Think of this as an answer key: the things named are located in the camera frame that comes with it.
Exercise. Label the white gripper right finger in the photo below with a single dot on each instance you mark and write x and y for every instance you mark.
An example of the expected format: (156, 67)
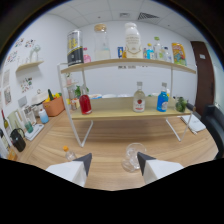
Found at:
(153, 168)

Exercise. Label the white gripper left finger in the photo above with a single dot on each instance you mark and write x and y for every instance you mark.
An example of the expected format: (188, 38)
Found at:
(75, 168)

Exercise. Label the clear bottle with orange cap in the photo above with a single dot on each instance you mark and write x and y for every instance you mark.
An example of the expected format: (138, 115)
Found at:
(69, 154)

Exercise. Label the blue liquid bottle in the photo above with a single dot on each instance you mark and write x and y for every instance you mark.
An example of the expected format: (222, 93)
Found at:
(162, 101)

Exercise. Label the white milk bottle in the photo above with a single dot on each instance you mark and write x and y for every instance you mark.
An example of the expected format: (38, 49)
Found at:
(133, 41)

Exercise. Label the white scale with teal cup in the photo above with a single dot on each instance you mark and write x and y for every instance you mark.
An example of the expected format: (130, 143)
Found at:
(33, 131)

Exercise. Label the clear glass with ice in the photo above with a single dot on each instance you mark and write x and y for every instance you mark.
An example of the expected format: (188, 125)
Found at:
(131, 156)

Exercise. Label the white and blue small bottle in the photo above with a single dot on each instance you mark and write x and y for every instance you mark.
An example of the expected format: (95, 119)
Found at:
(43, 116)

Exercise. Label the white pouch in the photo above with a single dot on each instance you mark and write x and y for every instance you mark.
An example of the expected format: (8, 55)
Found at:
(194, 123)

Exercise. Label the red liquid bottle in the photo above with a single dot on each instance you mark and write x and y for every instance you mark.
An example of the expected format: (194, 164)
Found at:
(85, 104)

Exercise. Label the two-tier wooden shelf rack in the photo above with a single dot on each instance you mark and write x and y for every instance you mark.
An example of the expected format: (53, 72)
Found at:
(123, 108)

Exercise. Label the clear bottle with red label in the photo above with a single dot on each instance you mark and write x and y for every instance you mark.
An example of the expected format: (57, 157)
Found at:
(139, 101)

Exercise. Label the lime jar with cork stopper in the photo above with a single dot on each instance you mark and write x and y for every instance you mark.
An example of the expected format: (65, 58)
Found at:
(181, 105)

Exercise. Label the black sofa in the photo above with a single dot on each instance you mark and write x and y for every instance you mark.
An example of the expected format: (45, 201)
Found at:
(215, 128)

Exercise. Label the blue rimmed bowl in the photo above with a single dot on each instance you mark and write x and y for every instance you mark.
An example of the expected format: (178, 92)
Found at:
(95, 96)

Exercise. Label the white kitchen appliance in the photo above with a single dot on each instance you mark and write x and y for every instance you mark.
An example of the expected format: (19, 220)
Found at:
(39, 97)

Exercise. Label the brown door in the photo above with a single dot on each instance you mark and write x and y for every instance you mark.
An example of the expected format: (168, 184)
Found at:
(201, 78)

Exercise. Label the small pink bottle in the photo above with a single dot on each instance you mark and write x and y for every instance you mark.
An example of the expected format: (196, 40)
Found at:
(87, 57)

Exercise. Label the small clear bottle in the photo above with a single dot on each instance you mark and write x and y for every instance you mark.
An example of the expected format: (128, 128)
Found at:
(166, 55)

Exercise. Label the yellow printed snack can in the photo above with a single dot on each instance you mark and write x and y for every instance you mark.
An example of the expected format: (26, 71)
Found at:
(179, 54)

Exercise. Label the small amber bottle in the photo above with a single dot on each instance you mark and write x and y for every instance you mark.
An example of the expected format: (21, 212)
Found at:
(124, 54)

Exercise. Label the clear bottle with green cap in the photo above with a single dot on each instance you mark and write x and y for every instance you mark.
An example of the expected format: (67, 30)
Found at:
(157, 50)

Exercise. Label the white figurine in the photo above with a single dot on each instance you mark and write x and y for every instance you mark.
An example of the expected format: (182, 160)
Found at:
(35, 53)

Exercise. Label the ceiling air vent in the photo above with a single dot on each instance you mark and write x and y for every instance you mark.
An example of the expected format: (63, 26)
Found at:
(148, 16)

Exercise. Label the wooden wall shelf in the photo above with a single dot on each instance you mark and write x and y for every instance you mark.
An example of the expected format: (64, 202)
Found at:
(29, 65)

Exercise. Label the blue wall poster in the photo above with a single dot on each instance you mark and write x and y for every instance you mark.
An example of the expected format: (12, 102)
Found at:
(120, 52)

